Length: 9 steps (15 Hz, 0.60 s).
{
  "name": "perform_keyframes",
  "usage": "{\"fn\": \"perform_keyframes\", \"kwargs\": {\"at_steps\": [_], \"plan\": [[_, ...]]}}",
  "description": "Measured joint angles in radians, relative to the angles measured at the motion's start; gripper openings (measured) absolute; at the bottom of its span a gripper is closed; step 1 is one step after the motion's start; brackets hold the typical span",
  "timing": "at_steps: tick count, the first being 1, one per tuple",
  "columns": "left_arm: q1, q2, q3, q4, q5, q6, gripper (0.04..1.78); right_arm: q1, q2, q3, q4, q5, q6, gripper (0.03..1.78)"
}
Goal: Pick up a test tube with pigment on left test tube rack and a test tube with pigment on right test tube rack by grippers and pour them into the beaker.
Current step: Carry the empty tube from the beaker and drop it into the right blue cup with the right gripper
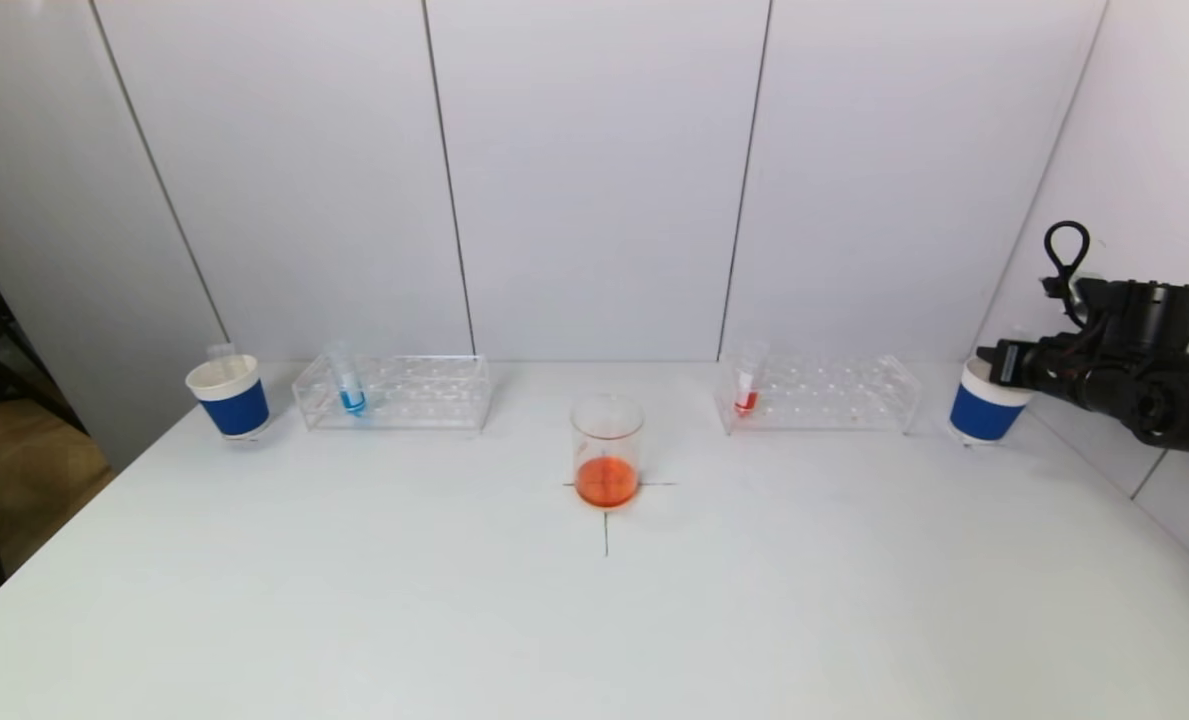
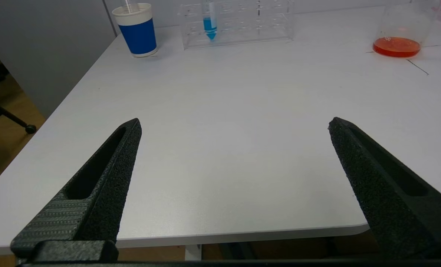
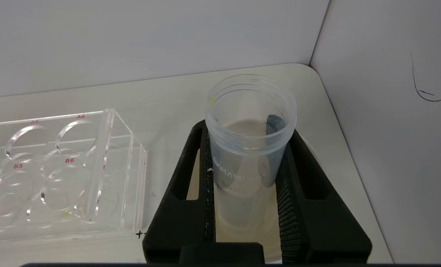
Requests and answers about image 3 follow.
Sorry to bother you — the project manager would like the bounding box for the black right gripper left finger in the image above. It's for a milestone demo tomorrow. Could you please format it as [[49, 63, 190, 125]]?
[[142, 119, 217, 264]]

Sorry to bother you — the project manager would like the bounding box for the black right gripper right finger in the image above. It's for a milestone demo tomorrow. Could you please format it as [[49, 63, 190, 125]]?
[[275, 128, 373, 264]]

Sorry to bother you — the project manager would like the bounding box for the test tube with yellow pigment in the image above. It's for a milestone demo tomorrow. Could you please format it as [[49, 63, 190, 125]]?
[[204, 73, 298, 227]]

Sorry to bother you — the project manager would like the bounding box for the clear acrylic test tube rack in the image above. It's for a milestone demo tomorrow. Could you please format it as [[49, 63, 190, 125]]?
[[0, 108, 149, 244]]

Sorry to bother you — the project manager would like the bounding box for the blue and white paper cup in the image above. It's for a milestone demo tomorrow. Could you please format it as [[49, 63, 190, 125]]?
[[186, 134, 319, 264]]

